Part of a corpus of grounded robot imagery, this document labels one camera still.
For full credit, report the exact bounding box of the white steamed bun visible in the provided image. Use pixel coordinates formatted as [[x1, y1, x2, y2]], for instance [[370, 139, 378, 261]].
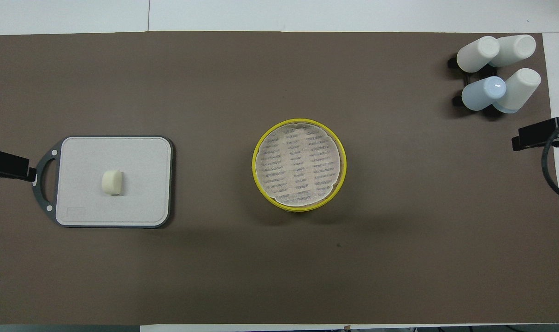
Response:
[[101, 169, 124, 196]]

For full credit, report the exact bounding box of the white plastic cup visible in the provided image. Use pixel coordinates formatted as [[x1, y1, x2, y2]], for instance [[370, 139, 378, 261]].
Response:
[[456, 36, 500, 73], [489, 35, 536, 68], [493, 68, 541, 114]]

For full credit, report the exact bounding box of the light blue plastic cup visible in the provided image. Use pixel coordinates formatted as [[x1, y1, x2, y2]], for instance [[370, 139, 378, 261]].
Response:
[[461, 76, 507, 111]]

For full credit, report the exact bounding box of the black cup rack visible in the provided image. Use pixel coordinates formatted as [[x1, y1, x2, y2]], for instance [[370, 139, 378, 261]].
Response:
[[447, 54, 503, 118]]

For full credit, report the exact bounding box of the grey cutting board dark rim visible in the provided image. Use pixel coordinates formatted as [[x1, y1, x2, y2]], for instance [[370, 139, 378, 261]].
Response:
[[32, 135, 174, 229]]

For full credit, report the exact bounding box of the brown table mat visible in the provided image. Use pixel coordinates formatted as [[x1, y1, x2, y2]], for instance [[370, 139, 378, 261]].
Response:
[[0, 31, 559, 326]]

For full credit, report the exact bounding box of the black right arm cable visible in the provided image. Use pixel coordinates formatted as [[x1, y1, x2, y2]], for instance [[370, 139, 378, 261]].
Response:
[[541, 118, 559, 201]]

